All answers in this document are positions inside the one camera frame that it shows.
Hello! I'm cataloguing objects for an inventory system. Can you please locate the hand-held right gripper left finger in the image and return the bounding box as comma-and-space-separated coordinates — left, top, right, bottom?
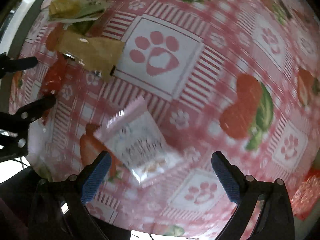
29, 151, 133, 240

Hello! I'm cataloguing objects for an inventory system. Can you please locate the tan snack packet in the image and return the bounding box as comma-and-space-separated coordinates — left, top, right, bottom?
46, 24, 125, 83

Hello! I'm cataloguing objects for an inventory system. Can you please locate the white pink snack packet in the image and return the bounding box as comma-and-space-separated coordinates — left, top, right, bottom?
93, 96, 182, 188

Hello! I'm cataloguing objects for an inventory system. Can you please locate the red patterned snack packet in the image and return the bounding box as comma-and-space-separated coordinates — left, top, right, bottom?
291, 167, 320, 221

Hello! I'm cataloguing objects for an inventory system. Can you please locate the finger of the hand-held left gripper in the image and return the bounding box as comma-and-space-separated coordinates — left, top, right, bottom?
0, 53, 39, 80
0, 95, 57, 157

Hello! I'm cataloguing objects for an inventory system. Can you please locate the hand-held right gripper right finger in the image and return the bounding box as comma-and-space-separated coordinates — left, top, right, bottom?
211, 151, 296, 240

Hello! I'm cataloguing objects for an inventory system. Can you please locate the pile of pale snack packets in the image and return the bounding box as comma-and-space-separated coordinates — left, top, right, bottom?
47, 0, 118, 28

